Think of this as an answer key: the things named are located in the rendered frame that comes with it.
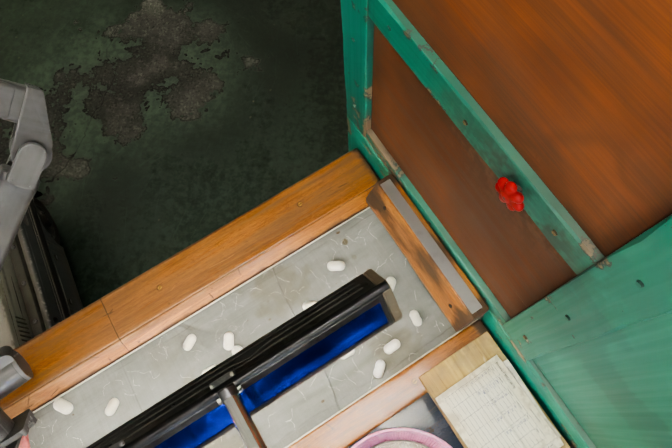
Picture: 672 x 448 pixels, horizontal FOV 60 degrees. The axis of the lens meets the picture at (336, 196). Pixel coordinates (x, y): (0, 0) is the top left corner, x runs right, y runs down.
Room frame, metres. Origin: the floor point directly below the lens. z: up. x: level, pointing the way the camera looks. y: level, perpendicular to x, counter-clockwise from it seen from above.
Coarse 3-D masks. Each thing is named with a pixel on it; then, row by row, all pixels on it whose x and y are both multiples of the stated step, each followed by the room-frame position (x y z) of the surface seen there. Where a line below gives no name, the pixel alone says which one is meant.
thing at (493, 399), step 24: (456, 384) 0.03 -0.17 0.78; (480, 384) 0.03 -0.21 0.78; (504, 384) 0.02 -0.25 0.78; (456, 408) -0.01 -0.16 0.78; (480, 408) -0.01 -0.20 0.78; (504, 408) -0.02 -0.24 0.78; (528, 408) -0.02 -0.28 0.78; (480, 432) -0.05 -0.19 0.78; (504, 432) -0.05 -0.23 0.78; (528, 432) -0.06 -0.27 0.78; (552, 432) -0.06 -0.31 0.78
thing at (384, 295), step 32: (352, 288) 0.16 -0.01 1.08; (384, 288) 0.15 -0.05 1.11; (288, 320) 0.13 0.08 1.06; (320, 320) 0.12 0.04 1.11; (352, 320) 0.12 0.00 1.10; (384, 320) 0.11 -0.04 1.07; (256, 352) 0.09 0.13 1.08; (288, 352) 0.08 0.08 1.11; (320, 352) 0.08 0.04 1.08; (192, 384) 0.06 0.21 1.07; (224, 384) 0.05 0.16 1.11; (256, 384) 0.05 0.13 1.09; (288, 384) 0.05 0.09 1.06; (160, 416) 0.03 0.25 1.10; (192, 416) 0.02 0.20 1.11; (224, 416) 0.02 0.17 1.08
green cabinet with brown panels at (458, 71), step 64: (384, 0) 0.47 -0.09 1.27; (448, 0) 0.38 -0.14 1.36; (512, 0) 0.32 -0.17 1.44; (576, 0) 0.27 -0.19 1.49; (640, 0) 0.23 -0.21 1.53; (384, 64) 0.47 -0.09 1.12; (448, 64) 0.36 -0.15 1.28; (512, 64) 0.29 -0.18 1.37; (576, 64) 0.24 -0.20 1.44; (640, 64) 0.21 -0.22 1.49; (384, 128) 0.46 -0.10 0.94; (448, 128) 0.34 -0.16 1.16; (512, 128) 0.26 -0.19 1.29; (576, 128) 0.21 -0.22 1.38; (640, 128) 0.18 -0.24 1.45; (448, 192) 0.31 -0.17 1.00; (576, 192) 0.18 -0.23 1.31; (640, 192) 0.15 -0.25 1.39; (512, 256) 0.18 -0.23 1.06; (576, 256) 0.13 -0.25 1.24; (640, 256) 0.10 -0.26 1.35; (512, 320) 0.11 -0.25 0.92; (576, 320) 0.08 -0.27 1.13; (640, 320) 0.06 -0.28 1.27; (576, 384) 0.01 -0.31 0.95; (640, 384) 0.00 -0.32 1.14
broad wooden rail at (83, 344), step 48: (288, 192) 0.43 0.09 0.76; (336, 192) 0.42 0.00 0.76; (240, 240) 0.35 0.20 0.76; (288, 240) 0.34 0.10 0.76; (144, 288) 0.27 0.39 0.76; (192, 288) 0.26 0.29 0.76; (48, 336) 0.20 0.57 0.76; (96, 336) 0.19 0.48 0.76; (144, 336) 0.19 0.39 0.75; (48, 384) 0.12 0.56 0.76
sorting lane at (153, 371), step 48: (336, 240) 0.33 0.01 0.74; (384, 240) 0.32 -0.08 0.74; (240, 288) 0.26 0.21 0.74; (288, 288) 0.25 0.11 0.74; (336, 288) 0.23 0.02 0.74; (240, 336) 0.17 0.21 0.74; (384, 336) 0.13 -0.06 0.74; (432, 336) 0.12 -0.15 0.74; (96, 384) 0.11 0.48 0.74; (144, 384) 0.10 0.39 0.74; (336, 384) 0.06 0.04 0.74; (48, 432) 0.04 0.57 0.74; (96, 432) 0.03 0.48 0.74; (288, 432) -0.01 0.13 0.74
